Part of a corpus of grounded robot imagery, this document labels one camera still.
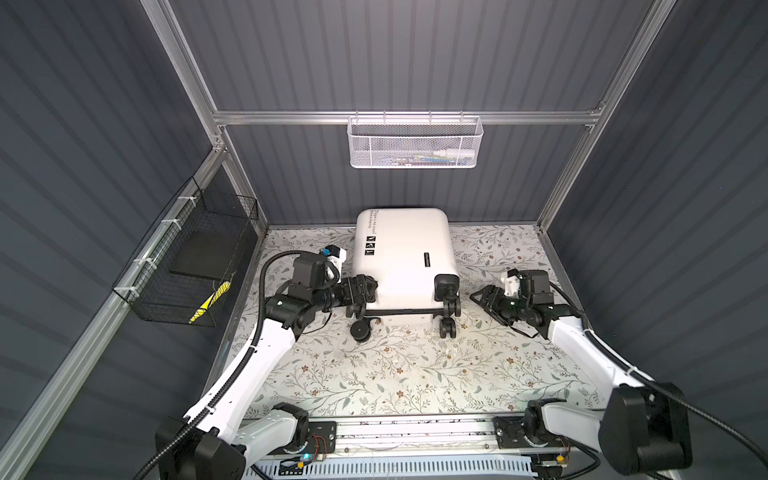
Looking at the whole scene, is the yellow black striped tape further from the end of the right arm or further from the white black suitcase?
the end of the right arm

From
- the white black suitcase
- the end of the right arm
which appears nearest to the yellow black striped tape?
the white black suitcase

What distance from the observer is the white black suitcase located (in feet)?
2.63
